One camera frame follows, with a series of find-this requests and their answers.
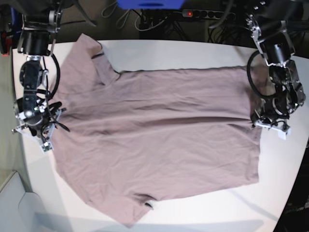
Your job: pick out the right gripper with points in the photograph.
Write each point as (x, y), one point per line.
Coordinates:
(41, 125)

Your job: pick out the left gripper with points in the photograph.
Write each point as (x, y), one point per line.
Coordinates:
(261, 117)

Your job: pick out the white cabinet corner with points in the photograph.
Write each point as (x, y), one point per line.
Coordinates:
(19, 210)

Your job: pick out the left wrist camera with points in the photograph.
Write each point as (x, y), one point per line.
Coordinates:
(284, 133)

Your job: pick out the mauve t-shirt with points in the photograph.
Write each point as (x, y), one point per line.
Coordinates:
(136, 137)

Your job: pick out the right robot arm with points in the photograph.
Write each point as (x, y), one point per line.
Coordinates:
(40, 74)

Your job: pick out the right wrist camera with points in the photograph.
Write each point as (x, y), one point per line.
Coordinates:
(46, 146)

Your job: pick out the blue box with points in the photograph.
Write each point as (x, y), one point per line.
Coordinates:
(150, 4)

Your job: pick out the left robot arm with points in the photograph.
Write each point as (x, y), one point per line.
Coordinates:
(267, 22)

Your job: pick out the black power strip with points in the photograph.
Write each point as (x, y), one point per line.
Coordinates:
(202, 14)

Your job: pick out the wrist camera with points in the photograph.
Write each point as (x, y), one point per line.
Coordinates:
(284, 133)
(46, 146)

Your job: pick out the red clamp tool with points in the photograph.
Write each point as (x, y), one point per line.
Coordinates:
(5, 43)

